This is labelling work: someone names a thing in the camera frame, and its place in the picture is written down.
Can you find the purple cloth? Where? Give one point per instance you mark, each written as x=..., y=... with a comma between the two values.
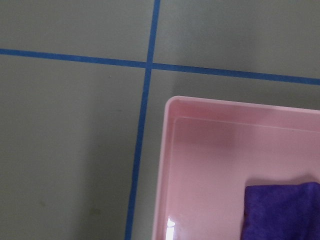
x=282, y=212

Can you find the pink plastic tray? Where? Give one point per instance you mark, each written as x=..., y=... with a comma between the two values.
x=212, y=149

